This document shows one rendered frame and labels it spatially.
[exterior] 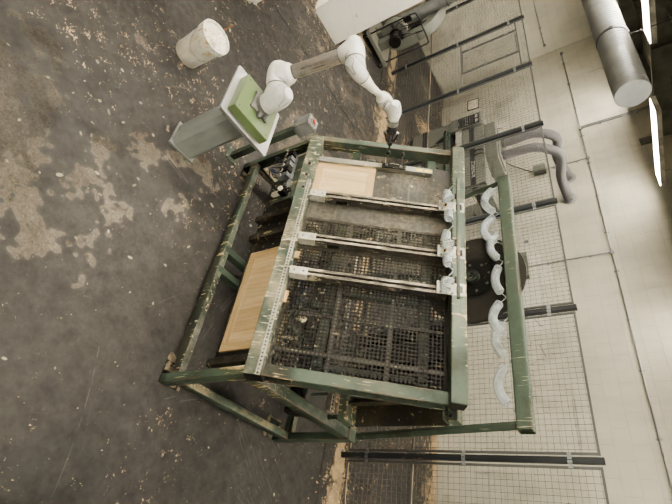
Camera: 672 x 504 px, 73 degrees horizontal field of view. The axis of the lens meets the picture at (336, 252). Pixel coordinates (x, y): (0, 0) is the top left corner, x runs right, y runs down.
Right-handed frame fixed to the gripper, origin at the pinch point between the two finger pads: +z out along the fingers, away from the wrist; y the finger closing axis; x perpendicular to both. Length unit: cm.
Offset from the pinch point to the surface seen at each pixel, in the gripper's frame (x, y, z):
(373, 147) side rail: -8.8, 13.4, 12.0
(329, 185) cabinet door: 41, 44, 14
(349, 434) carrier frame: 201, 1, 123
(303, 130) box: -3, 73, -3
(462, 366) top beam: 183, -60, 6
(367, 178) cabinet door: 27.8, 14.2, 13.8
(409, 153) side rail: -8.8, -18.0, 14.0
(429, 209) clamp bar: 58, -36, 8
